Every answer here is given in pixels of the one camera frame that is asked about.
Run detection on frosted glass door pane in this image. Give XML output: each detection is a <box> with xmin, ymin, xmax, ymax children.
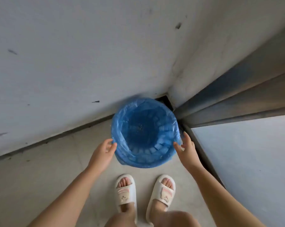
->
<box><xmin>191</xmin><ymin>114</ymin><xmax>285</xmax><ymax>227</ymax></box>

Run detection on person's leg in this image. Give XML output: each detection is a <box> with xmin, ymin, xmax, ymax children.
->
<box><xmin>104</xmin><ymin>177</ymin><xmax>136</xmax><ymax>227</ymax></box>
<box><xmin>149</xmin><ymin>178</ymin><xmax>201</xmax><ymax>227</ymax></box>

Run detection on person's left hand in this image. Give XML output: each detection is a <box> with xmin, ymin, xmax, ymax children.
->
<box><xmin>87</xmin><ymin>138</ymin><xmax>118</xmax><ymax>174</ymax></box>

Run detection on blue lined waste basket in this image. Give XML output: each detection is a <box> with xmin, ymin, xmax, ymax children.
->
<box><xmin>111</xmin><ymin>97</ymin><xmax>182</xmax><ymax>169</ymax></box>

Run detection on grey metal door frame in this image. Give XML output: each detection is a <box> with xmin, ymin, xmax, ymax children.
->
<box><xmin>173</xmin><ymin>20</ymin><xmax>285</xmax><ymax>187</ymax></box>

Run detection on person's right forearm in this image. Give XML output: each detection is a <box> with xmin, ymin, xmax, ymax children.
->
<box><xmin>188</xmin><ymin>163</ymin><xmax>267</xmax><ymax>227</ymax></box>

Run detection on white bear left slipper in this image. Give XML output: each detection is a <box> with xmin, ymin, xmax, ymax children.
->
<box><xmin>115</xmin><ymin>174</ymin><xmax>138</xmax><ymax>224</ymax></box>

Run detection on white bear slipper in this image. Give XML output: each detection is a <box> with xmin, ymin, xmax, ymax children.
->
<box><xmin>146</xmin><ymin>175</ymin><xmax>176</xmax><ymax>226</ymax></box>
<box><xmin>115</xmin><ymin>174</ymin><xmax>138</xmax><ymax>224</ymax></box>

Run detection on white bear right slipper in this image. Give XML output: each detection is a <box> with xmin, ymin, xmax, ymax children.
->
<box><xmin>146</xmin><ymin>175</ymin><xmax>176</xmax><ymax>226</ymax></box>

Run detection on person's right leg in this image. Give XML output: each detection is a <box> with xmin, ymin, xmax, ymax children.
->
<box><xmin>149</xmin><ymin>178</ymin><xmax>201</xmax><ymax>227</ymax></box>

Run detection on person's right hand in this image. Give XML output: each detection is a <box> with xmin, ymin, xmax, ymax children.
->
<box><xmin>173</xmin><ymin>131</ymin><xmax>204</xmax><ymax>172</ymax></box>

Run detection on person's left leg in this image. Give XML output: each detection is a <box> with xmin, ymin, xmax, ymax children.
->
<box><xmin>104</xmin><ymin>177</ymin><xmax>136</xmax><ymax>227</ymax></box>

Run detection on person's left forearm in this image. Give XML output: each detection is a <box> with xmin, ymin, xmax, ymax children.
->
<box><xmin>28</xmin><ymin>166</ymin><xmax>105</xmax><ymax>227</ymax></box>

